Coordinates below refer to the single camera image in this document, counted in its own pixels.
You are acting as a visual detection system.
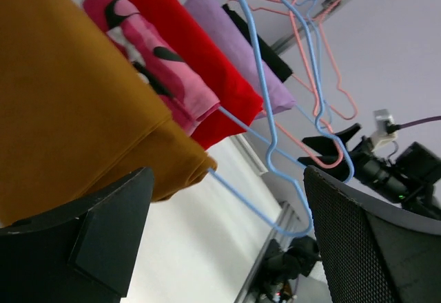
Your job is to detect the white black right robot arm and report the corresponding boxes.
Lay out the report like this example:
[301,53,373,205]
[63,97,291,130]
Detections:
[254,136,440,302]

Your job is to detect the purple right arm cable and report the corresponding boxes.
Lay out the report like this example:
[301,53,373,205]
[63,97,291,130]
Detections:
[392,115,441,132]

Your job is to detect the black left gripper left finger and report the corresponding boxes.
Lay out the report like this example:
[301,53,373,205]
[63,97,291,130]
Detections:
[1,168,154,302]

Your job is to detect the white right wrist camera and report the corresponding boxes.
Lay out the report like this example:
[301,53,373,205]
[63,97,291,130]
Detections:
[370,109,398,151]

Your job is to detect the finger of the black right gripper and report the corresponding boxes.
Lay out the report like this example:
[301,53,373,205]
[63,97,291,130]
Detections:
[297,156,354,182]
[302,123,361,157]

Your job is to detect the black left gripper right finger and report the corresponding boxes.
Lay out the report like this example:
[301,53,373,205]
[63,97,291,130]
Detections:
[304,166,440,303]

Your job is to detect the black trousers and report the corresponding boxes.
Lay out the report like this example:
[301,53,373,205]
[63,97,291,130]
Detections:
[222,4,293,83]

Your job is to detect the lilac trousers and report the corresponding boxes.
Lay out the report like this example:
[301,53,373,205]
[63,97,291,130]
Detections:
[184,0,295,114]

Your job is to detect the right aluminium frame post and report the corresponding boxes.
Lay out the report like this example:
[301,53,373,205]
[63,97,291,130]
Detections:
[268,0,387,56]

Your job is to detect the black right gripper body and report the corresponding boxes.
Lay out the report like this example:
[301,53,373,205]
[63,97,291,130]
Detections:
[349,136,382,186]

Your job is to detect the pink hanger with red trousers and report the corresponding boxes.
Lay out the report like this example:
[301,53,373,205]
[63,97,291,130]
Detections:
[160,0,345,169]

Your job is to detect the red trousers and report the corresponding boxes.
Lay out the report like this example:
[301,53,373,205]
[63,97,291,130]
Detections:
[127,0,265,151]

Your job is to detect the brown trousers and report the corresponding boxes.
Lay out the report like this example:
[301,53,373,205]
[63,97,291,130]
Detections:
[1,0,217,226]

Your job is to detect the blue hanger with pink trousers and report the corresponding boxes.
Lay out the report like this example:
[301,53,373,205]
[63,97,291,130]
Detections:
[238,0,355,183]

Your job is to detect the pink patterned trousers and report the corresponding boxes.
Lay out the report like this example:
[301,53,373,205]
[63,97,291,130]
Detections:
[72,0,220,135]

